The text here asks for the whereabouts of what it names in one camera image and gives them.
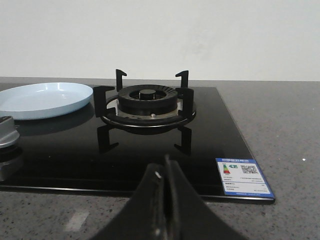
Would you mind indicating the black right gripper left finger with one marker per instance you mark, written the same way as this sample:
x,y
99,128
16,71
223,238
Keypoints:
x,y
142,218

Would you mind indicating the light blue plate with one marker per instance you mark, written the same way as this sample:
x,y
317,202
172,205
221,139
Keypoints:
x,y
44,100

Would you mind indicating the black glass gas hob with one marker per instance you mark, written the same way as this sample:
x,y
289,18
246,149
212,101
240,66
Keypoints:
x,y
78,153

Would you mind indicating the blue energy label sticker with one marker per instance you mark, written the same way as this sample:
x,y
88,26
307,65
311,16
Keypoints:
x,y
243,178

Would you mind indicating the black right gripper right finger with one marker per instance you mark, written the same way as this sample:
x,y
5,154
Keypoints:
x,y
189,217

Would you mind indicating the right black burner with support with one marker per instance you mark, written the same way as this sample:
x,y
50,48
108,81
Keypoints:
x,y
145,107

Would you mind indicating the silver right stove knob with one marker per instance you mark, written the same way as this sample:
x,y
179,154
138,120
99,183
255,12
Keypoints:
x,y
8,133

